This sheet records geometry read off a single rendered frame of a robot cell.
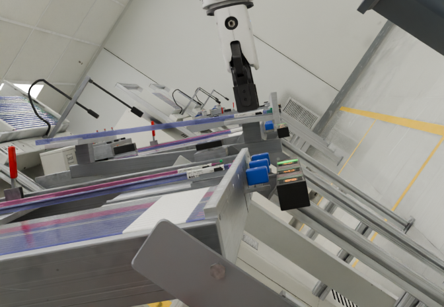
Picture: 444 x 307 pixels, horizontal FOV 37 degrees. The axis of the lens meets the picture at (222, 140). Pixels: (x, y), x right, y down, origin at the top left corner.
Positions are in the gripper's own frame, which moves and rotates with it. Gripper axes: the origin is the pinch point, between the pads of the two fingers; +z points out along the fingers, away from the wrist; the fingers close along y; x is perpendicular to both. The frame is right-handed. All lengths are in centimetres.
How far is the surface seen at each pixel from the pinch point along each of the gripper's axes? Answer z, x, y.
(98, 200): 12.7, 32.4, 19.0
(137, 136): 12, 115, 451
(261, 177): 10.4, -0.4, -12.2
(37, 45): -94, 219, 554
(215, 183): 10.0, 6.1, -12.3
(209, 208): 8.1, 3.1, -47.0
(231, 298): 15, 2, -53
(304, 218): 23.5, -5.6, 20.9
